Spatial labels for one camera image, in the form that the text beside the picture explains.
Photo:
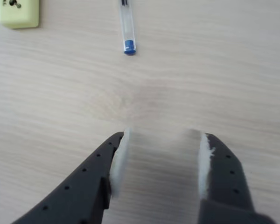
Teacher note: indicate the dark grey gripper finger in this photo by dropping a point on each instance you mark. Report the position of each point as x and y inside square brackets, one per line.
[226, 182]
[84, 182]

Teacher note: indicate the blue capped ballpoint pen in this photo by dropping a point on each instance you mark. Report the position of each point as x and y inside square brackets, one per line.
[130, 44]

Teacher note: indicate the yellow highlighter marker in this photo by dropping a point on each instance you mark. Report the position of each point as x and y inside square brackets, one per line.
[18, 14]

